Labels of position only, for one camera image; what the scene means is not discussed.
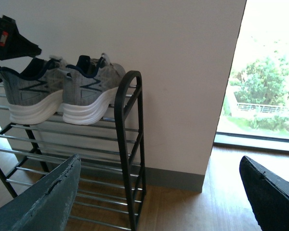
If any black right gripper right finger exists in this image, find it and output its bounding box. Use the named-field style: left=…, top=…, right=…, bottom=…
left=239, top=156, right=289, bottom=231

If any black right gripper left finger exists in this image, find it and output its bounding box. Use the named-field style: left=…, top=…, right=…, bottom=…
left=0, top=154, right=81, bottom=231

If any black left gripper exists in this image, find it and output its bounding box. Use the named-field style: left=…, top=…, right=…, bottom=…
left=0, top=15, right=42, bottom=60

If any grey knit sneaker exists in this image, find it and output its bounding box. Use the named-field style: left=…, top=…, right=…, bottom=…
left=61, top=53, right=126, bottom=125
left=0, top=56, right=67, bottom=125

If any black metal shoe rack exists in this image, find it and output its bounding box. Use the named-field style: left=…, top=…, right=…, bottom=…
left=0, top=71, right=146, bottom=231

